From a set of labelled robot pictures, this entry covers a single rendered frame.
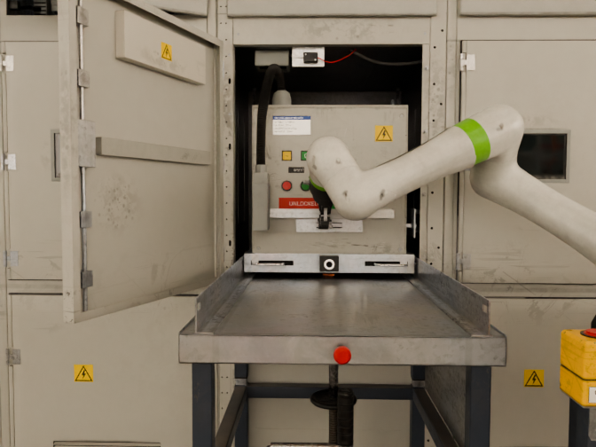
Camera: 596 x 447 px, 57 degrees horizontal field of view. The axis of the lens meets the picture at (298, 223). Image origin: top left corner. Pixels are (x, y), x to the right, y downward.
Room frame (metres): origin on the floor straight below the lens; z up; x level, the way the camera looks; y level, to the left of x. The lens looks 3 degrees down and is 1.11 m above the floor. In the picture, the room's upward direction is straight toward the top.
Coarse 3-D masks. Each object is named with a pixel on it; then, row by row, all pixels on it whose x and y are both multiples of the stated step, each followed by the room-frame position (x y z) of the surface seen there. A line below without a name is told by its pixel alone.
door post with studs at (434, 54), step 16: (432, 16) 1.71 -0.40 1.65; (432, 32) 1.71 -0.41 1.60; (432, 48) 1.71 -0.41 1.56; (432, 64) 1.71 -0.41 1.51; (432, 80) 1.71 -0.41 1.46; (432, 96) 1.71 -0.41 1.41; (432, 112) 1.71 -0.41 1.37; (432, 128) 1.71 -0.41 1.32; (432, 192) 1.71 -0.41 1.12; (432, 208) 1.71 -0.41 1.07; (432, 224) 1.71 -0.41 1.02; (432, 240) 1.71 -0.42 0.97; (432, 256) 1.71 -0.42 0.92
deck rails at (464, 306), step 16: (224, 272) 1.39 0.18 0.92; (240, 272) 1.70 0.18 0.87; (432, 272) 1.51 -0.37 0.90; (208, 288) 1.17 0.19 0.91; (224, 288) 1.38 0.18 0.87; (240, 288) 1.53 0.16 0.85; (432, 288) 1.51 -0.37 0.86; (448, 288) 1.33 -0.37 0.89; (464, 288) 1.19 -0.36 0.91; (208, 304) 1.17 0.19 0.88; (224, 304) 1.30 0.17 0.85; (448, 304) 1.31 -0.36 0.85; (464, 304) 1.19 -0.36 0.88; (480, 304) 1.08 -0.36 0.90; (208, 320) 1.14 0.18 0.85; (464, 320) 1.15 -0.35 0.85; (480, 320) 1.08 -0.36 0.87; (480, 336) 1.03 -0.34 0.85
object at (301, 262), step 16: (272, 256) 1.75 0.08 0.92; (288, 256) 1.75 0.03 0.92; (304, 256) 1.75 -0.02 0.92; (352, 256) 1.74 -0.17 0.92; (368, 256) 1.74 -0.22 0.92; (384, 256) 1.74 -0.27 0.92; (336, 272) 1.74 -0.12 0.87; (352, 272) 1.74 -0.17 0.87; (368, 272) 1.74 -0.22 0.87; (384, 272) 1.74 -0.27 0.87
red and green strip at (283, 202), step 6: (282, 198) 1.76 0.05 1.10; (288, 198) 1.76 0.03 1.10; (294, 198) 1.76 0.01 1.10; (300, 198) 1.76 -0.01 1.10; (306, 198) 1.76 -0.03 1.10; (312, 198) 1.76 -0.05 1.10; (282, 204) 1.76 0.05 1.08; (288, 204) 1.76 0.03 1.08; (294, 204) 1.76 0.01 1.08; (300, 204) 1.76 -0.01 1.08; (306, 204) 1.76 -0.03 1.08; (312, 204) 1.76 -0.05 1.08
